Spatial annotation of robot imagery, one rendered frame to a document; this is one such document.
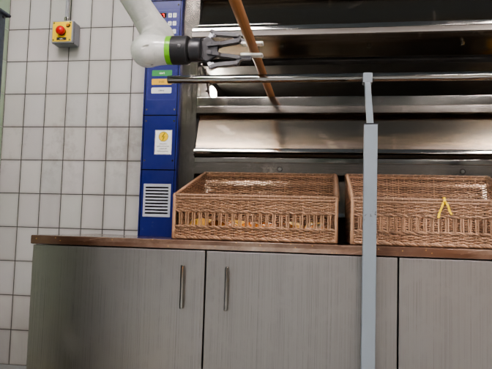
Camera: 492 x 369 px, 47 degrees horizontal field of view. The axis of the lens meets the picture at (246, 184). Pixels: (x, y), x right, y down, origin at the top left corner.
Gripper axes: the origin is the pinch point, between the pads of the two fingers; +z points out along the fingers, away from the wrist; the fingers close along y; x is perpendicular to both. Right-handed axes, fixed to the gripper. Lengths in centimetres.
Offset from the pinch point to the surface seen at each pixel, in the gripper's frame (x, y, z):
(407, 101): -59, 3, 56
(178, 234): -10, 60, -24
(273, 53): -59, -18, 0
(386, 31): -44, -21, 45
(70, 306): -6, 85, -59
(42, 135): -60, 19, -103
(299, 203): -10, 48, 16
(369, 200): 1, 47, 37
